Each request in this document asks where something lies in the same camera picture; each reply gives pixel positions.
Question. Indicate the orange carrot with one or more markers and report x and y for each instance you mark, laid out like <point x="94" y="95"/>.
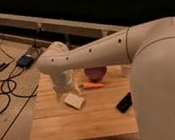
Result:
<point x="91" y="85"/>

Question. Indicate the purple ceramic bowl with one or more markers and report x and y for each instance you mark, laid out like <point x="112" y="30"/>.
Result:
<point x="95" y="74"/>

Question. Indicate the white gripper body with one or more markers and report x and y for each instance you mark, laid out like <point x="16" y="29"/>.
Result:
<point x="69" y="87"/>

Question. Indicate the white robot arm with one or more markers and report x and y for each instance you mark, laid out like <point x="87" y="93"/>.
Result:
<point x="150" y="49"/>

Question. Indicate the long wooden shelf rail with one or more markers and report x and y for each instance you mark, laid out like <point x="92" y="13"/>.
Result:
<point x="59" y="26"/>

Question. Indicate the wooden table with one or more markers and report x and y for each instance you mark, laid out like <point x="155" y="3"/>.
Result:
<point x="98" y="116"/>

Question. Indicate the black remote control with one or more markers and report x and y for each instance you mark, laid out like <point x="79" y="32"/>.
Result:
<point x="125" y="103"/>

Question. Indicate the white sponge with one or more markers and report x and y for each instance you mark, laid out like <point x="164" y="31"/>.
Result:
<point x="74" y="101"/>

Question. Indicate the small black device on floor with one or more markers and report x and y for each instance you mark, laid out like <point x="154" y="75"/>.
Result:
<point x="3" y="66"/>

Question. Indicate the black power adapter box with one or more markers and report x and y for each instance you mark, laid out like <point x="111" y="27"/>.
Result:
<point x="25" y="61"/>

